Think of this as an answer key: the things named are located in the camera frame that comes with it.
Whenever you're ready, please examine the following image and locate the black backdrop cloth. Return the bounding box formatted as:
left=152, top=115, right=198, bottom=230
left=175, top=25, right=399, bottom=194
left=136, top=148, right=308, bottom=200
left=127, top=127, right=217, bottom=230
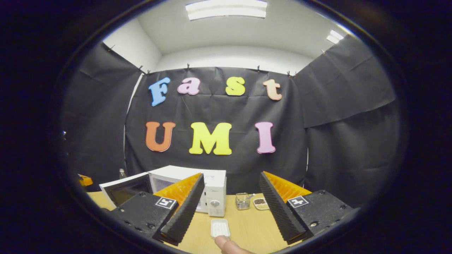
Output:
left=60, top=35, right=401, bottom=208

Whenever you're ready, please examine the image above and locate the small ceiling light panel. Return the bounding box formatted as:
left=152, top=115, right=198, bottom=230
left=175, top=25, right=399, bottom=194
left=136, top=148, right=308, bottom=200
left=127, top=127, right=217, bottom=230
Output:
left=326, top=30, right=344, bottom=44

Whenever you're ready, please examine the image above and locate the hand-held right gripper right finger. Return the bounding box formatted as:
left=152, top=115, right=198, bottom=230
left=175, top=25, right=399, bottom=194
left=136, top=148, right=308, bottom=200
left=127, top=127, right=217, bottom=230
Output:
left=258, top=171, right=361, bottom=244

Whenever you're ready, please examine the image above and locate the white microwave oven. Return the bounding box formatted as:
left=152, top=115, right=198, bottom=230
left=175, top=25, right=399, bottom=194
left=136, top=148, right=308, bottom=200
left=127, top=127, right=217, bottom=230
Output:
left=99, top=165, right=227, bottom=217

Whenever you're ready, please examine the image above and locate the long ceiling light panel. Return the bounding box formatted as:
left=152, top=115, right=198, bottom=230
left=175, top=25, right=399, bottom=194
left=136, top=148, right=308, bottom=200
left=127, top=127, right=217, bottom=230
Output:
left=185, top=0, right=268, bottom=21

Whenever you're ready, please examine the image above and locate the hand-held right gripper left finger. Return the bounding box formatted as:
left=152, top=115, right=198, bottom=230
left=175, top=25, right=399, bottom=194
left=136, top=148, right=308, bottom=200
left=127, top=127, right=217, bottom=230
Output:
left=106, top=173, right=205, bottom=246

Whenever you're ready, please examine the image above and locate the white plastic tray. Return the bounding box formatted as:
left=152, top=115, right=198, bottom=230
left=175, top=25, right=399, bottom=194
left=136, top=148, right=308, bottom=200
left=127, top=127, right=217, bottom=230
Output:
left=210, top=219, right=231, bottom=238

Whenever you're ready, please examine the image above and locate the glass jar with metal rack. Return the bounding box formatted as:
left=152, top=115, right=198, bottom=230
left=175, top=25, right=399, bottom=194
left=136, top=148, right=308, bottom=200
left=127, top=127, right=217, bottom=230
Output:
left=236, top=192, right=255, bottom=211

